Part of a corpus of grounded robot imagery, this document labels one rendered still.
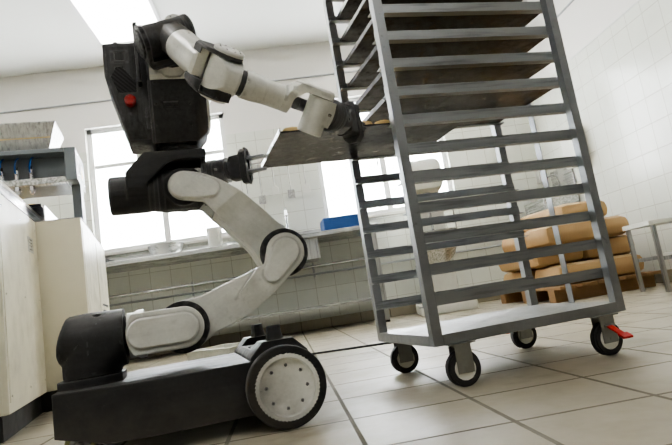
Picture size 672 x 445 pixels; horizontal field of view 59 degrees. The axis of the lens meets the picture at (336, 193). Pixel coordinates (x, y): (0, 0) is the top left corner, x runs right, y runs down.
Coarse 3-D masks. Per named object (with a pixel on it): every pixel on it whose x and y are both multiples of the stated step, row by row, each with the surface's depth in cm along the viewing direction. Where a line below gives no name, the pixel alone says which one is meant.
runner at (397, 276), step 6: (498, 264) 219; (414, 270) 213; (456, 270) 217; (462, 270) 215; (372, 276) 208; (378, 276) 209; (384, 276) 209; (390, 276) 210; (396, 276) 211; (402, 276) 211; (408, 276) 212; (372, 282) 208; (378, 282) 208; (384, 282) 206
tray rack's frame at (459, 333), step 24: (552, 0) 197; (552, 24) 195; (552, 48) 195; (576, 120) 189; (576, 144) 189; (600, 216) 184; (600, 240) 183; (528, 264) 225; (504, 312) 209; (528, 312) 193; (552, 312) 178; (576, 312) 175; (600, 312) 177; (384, 336) 201; (408, 336) 180; (456, 336) 164; (480, 336) 166; (528, 336) 218; (408, 360) 205; (456, 360) 162
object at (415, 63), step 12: (396, 60) 181; (408, 60) 182; (420, 60) 183; (432, 60) 184; (444, 60) 185; (456, 60) 186; (468, 60) 187; (480, 60) 188; (492, 60) 189; (504, 60) 191; (516, 60) 192; (528, 60) 193; (540, 60) 194; (552, 60) 196
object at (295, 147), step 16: (368, 128) 177; (384, 128) 180; (416, 128) 186; (432, 128) 189; (448, 128) 193; (272, 144) 180; (288, 144) 181; (304, 144) 184; (320, 144) 187; (336, 144) 190; (368, 144) 197; (384, 144) 200; (272, 160) 197; (288, 160) 200; (304, 160) 204; (320, 160) 208; (336, 160) 212
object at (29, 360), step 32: (0, 192) 210; (0, 224) 205; (32, 224) 262; (0, 256) 201; (32, 256) 254; (0, 288) 199; (32, 288) 247; (0, 320) 197; (32, 320) 241; (0, 352) 195; (32, 352) 235; (0, 384) 193; (32, 384) 229; (0, 416) 192; (32, 416) 237
